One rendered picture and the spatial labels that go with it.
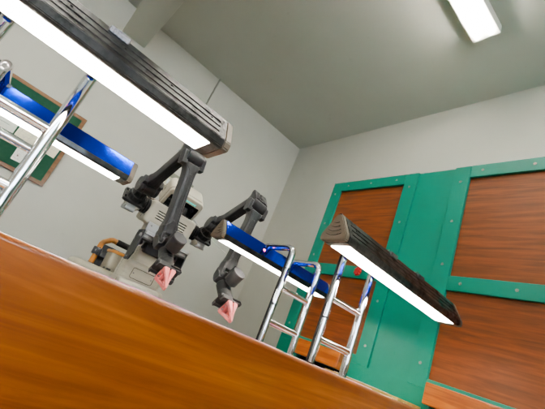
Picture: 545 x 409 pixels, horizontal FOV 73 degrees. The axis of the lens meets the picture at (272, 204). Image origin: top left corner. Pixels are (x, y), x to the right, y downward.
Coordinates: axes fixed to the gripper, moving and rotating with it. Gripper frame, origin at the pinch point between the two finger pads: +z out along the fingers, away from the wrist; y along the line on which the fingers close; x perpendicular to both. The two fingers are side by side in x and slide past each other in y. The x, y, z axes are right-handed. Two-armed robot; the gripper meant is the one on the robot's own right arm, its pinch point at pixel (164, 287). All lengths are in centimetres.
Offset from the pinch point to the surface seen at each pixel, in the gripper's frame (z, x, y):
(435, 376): 33, -41, 85
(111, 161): -9.1, -25.4, -36.9
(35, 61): -234, 45, -93
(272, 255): -11.7, -26.4, 30.9
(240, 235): -11.4, -26.2, 13.8
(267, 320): 15.5, -17.6, 28.3
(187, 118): 35, -61, -38
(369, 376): 20, -19, 84
